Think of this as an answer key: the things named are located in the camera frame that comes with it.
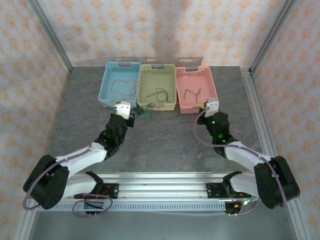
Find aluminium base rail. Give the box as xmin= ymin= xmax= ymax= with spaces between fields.
xmin=26 ymin=171 xmax=300 ymax=201

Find green plastic basket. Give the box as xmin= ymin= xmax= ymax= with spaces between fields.
xmin=136 ymin=63 xmax=177 ymax=111

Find aluminium frame post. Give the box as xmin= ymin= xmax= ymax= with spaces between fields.
xmin=249 ymin=0 xmax=297 ymax=73
xmin=26 ymin=0 xmax=74 ymax=75

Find blue plastic basket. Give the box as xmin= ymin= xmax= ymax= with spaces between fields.
xmin=97 ymin=61 xmax=142 ymax=108

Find green cable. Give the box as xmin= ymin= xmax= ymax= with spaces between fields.
xmin=135 ymin=104 xmax=154 ymax=119

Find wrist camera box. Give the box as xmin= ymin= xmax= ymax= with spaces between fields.
xmin=203 ymin=98 xmax=220 ymax=118
xmin=115 ymin=100 xmax=133 ymax=118

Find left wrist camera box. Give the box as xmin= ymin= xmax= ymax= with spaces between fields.
xmin=115 ymin=100 xmax=133 ymax=118

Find aluminium side rail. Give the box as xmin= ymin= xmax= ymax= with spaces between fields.
xmin=241 ymin=66 xmax=281 ymax=161

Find grey slotted cable duct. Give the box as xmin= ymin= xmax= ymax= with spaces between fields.
xmin=37 ymin=202 xmax=227 ymax=212

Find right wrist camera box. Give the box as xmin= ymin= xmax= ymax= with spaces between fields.
xmin=203 ymin=98 xmax=220 ymax=118

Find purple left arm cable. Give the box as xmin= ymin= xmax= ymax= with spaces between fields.
xmin=22 ymin=98 xmax=119 ymax=218

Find thin red cable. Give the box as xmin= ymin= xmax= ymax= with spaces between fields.
xmin=110 ymin=78 xmax=141 ymax=99

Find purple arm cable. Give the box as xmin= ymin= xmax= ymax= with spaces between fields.
xmin=194 ymin=109 xmax=287 ymax=217
xmin=22 ymin=98 xmax=119 ymax=218

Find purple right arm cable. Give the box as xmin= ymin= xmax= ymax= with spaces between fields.
xmin=194 ymin=109 xmax=287 ymax=217

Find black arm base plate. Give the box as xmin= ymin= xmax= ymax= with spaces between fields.
xmin=205 ymin=181 xmax=252 ymax=200
xmin=74 ymin=183 xmax=119 ymax=200

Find black cable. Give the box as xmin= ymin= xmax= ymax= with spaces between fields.
xmin=145 ymin=86 xmax=171 ymax=104
xmin=183 ymin=86 xmax=203 ymax=103

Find pink plastic basket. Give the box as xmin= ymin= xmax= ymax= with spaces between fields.
xmin=174 ymin=65 xmax=221 ymax=115

